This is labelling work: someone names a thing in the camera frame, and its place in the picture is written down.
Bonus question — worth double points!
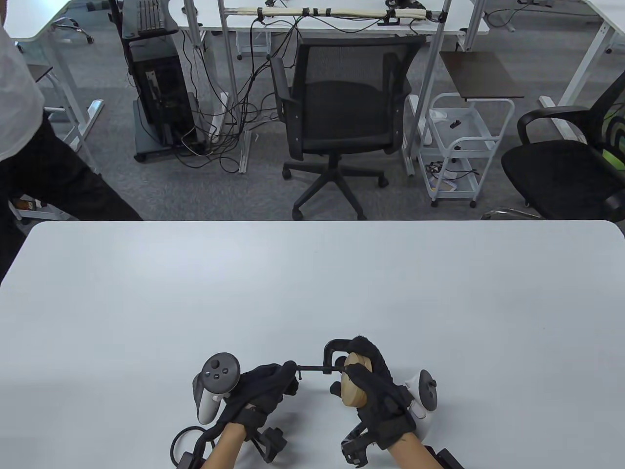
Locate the person's right hand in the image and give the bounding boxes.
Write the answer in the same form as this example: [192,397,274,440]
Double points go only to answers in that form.
[330,335,418,450]

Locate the person's left hand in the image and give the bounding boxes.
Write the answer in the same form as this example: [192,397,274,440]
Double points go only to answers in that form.
[217,361,299,443]

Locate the black metal clamp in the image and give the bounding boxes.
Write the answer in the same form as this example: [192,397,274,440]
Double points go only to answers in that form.
[294,339,353,383]

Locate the person's right forearm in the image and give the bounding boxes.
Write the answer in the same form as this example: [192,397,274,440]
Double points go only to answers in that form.
[388,432,440,469]

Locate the person's left forearm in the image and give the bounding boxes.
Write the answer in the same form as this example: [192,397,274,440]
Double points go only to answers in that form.
[200,423,247,469]

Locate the grey and white controller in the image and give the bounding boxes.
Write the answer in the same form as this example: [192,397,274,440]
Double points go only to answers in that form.
[403,370,439,438]
[192,352,241,425]

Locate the chrome chair base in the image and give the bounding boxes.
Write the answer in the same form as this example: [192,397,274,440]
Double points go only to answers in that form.
[50,16,93,44]
[481,207,545,221]

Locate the black computer tower on stand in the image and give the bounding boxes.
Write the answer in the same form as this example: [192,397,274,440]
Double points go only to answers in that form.
[108,0,202,163]

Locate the white power strip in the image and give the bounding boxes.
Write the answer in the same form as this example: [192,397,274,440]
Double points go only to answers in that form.
[209,91,231,144]

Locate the black office chair green back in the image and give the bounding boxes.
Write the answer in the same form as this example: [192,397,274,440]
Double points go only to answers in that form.
[501,71,625,221]

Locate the black mesh office chair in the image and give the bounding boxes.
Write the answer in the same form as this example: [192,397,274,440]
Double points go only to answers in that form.
[268,35,426,221]

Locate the white desk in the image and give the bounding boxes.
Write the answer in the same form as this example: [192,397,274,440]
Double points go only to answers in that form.
[168,0,490,62]
[537,0,625,143]
[0,0,105,154]

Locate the black keyboard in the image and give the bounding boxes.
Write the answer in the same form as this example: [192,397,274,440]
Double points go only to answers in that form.
[138,0,165,34]

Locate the black cable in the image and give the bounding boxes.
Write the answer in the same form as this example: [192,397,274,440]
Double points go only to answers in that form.
[170,426,215,462]

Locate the tangled black floor cables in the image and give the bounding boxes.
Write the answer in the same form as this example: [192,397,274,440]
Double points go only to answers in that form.
[173,15,306,173]

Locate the white rolling wire cart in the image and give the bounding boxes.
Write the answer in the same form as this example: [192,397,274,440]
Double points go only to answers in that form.
[417,93,516,209]
[9,117,98,221]

